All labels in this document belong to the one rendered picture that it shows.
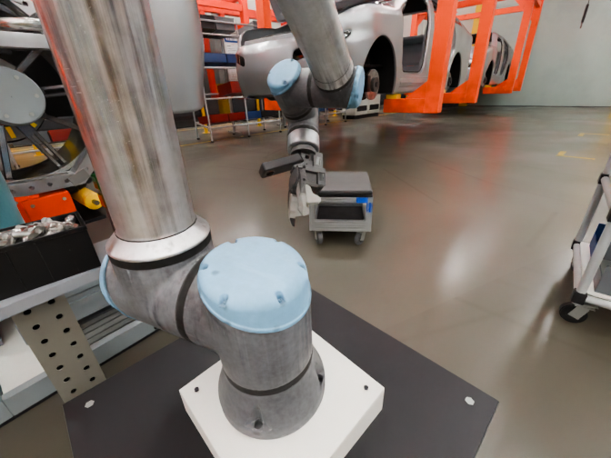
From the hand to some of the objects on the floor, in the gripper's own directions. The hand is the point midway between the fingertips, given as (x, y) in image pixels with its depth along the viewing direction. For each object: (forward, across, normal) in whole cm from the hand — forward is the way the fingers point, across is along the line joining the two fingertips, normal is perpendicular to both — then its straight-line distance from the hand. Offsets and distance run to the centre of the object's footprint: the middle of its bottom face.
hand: (295, 216), depth 74 cm
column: (+48, +53, +48) cm, 86 cm away
